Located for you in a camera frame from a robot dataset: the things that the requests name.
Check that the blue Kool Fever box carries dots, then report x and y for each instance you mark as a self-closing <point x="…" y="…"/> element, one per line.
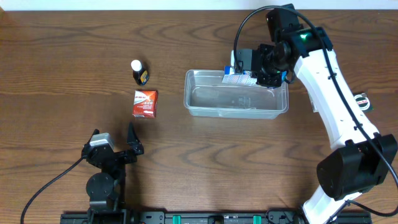
<point x="250" y="78"/>

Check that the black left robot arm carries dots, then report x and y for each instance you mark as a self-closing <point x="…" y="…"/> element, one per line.
<point x="106" y="189"/>

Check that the red medicine box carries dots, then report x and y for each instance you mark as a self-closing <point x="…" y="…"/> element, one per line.
<point x="145" y="104"/>

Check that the dark bottle white cap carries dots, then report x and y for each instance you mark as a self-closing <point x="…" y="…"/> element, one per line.
<point x="139" y="72"/>

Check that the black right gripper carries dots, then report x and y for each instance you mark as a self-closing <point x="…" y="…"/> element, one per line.
<point x="256" y="64"/>

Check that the white Panadol box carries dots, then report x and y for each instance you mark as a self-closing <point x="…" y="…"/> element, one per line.
<point x="314" y="107"/>

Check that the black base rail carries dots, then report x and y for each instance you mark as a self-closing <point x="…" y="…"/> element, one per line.
<point x="202" y="217"/>

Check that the green round tin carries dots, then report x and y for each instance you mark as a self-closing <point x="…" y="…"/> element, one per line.
<point x="363" y="102"/>

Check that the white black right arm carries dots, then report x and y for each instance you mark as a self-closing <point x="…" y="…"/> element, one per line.
<point x="361" y="157"/>

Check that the clear plastic container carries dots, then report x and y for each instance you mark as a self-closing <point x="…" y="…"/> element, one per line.
<point x="206" y="95"/>

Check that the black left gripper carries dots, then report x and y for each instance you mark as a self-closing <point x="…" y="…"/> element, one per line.
<point x="115" y="155"/>

